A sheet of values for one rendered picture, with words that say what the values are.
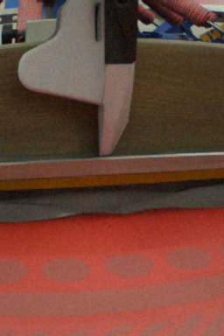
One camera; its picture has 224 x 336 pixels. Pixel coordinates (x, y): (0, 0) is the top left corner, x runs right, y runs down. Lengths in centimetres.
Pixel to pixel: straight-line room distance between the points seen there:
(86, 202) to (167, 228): 5
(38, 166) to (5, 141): 3
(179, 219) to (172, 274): 6
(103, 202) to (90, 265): 7
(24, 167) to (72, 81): 5
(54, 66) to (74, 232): 9
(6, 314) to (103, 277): 5
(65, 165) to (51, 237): 4
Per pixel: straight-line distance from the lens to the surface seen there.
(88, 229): 25
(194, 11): 99
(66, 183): 28
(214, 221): 26
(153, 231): 25
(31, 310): 18
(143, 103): 26
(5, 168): 25
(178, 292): 20
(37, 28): 62
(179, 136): 27
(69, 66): 24
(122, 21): 22
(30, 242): 24
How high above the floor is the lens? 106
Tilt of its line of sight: 18 degrees down
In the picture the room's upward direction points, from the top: straight up
